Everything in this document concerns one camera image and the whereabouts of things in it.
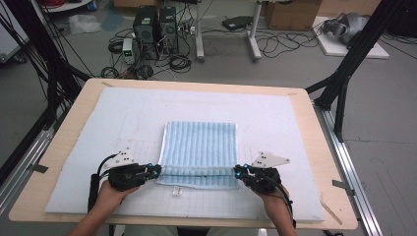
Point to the brown cardboard box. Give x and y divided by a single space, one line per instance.
291 14

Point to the black flat device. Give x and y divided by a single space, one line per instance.
236 23

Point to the white power supply box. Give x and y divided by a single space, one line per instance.
128 50

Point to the grey headset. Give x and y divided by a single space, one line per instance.
347 26

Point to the slim black computer tower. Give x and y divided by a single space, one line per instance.
168 31

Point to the white foam mat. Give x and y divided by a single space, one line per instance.
131 114

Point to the clear plastic bag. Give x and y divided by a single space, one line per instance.
83 23

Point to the person's left hand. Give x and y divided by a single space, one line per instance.
109 196

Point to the blue striped towel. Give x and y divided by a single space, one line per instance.
200 147

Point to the large black computer tower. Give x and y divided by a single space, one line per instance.
146 32

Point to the black tape strip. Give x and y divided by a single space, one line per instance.
342 186
39 168

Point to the pale tape strip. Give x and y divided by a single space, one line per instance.
331 213

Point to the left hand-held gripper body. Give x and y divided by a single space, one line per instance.
126 177

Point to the white desk leg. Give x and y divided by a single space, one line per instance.
199 32
254 36

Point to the white floor board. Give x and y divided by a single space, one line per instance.
331 47

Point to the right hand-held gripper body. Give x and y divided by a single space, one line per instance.
264 180

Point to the black metal frame stand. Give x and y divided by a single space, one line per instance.
49 65
357 49

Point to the person's right hand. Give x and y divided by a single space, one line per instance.
275 201

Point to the aluminium rail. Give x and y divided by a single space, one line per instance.
23 167
347 170

